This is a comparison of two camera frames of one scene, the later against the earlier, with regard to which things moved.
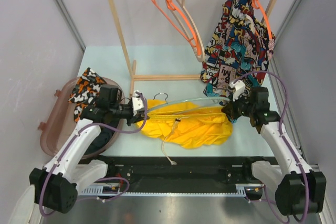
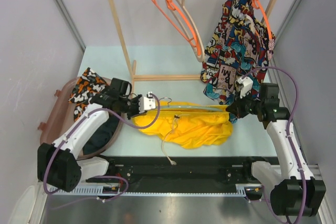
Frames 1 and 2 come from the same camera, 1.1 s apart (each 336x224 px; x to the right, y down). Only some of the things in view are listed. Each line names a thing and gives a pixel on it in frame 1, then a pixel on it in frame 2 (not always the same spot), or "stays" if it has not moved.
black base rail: [188, 171] stays
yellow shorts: [186, 125] stays
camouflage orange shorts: [85, 91] stays
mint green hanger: [175, 103] -> [206, 108]
